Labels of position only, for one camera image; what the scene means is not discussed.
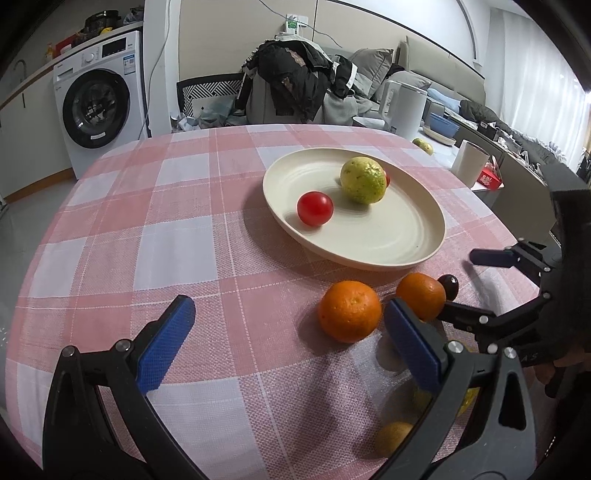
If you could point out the kitchen counter cabinet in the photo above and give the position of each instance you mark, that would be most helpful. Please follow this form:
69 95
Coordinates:
33 151

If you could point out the blue bowl stack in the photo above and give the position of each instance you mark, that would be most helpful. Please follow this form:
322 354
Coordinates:
442 125

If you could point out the white washing machine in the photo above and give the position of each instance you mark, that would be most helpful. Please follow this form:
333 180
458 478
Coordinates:
100 101

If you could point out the grey pillow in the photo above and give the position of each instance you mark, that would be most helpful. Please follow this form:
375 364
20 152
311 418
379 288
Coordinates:
372 66

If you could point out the smooth green guava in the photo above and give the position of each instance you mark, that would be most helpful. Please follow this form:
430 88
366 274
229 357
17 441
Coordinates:
363 180

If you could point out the white side table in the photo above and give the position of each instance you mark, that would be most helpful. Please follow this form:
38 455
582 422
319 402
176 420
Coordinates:
445 155

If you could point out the pile of dark clothes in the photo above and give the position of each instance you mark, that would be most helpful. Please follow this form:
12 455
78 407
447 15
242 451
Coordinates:
299 74

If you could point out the green white wall device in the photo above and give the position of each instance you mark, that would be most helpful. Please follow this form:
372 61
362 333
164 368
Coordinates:
295 24

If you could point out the small brown longan fruit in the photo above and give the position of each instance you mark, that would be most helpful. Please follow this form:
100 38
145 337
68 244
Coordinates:
390 437

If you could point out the white electric kettle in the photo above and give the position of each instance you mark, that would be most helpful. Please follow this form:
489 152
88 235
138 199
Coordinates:
402 107

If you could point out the red tissue box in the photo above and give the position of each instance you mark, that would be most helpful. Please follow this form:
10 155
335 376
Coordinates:
490 176

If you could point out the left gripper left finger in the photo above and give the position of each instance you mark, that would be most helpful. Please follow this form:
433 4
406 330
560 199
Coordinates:
98 421

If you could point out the orange tangerine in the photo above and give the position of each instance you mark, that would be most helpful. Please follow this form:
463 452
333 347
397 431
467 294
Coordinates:
350 311
423 294

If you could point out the cream tall cup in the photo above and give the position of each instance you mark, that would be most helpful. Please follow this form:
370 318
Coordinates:
469 163

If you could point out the pink checkered tablecloth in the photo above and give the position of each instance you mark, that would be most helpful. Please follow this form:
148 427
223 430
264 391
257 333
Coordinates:
257 391

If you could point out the black pot on washer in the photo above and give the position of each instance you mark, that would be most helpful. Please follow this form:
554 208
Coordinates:
102 19

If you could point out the dark plum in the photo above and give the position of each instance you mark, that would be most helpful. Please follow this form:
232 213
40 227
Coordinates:
451 286

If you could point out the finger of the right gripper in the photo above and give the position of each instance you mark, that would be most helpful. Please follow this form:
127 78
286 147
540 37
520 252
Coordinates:
504 258
474 320

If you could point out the person's right hand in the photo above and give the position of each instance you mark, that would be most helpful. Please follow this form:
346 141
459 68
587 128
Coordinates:
577 356

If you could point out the grey sofa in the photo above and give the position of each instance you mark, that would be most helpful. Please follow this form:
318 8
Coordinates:
531 88

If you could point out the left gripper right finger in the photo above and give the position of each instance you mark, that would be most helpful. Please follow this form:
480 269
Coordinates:
499 440

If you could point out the yellow-green fruit on side table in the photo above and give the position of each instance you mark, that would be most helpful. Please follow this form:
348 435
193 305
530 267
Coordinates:
424 145

